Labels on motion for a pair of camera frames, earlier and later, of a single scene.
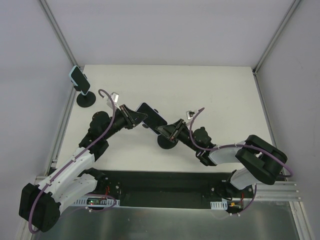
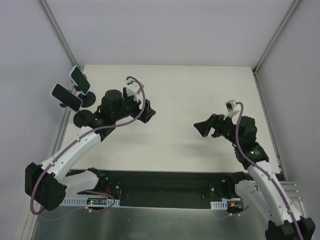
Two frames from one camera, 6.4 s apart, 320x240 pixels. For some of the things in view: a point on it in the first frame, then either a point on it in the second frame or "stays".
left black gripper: [127, 117] to [141, 110]
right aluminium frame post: [279, 29] stays
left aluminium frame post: [61, 36] stays
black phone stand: [86, 100] stays
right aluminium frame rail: [271, 132] stays
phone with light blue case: [77, 76] stays
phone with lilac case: [153, 120] to [67, 97]
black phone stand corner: [163, 142] to [83, 118]
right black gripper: [176, 129] to [217, 125]
